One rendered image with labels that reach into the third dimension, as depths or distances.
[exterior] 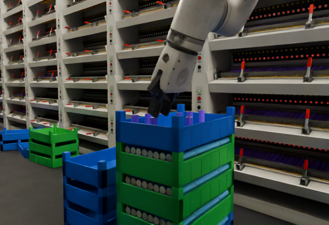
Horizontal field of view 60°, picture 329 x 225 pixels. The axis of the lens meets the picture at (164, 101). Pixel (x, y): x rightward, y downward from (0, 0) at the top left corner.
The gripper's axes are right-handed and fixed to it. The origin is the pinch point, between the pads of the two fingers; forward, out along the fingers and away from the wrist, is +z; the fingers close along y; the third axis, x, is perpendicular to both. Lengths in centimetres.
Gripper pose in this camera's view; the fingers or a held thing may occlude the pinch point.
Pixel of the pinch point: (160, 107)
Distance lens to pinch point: 69.6
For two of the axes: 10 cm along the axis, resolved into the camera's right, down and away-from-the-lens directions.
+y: 6.1, -0.5, 7.9
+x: -7.2, -4.6, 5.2
